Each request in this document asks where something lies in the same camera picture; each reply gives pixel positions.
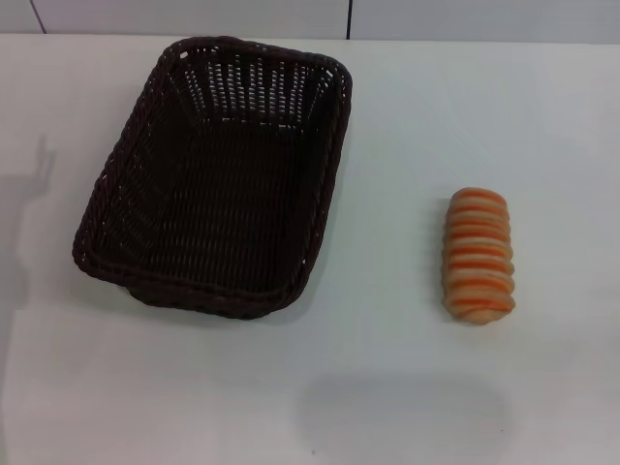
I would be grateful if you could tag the dark brown woven basket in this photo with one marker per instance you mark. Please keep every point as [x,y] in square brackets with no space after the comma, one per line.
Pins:
[203,194]

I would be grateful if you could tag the orange striped bread roll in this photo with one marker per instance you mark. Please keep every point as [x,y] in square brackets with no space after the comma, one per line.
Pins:
[479,257]

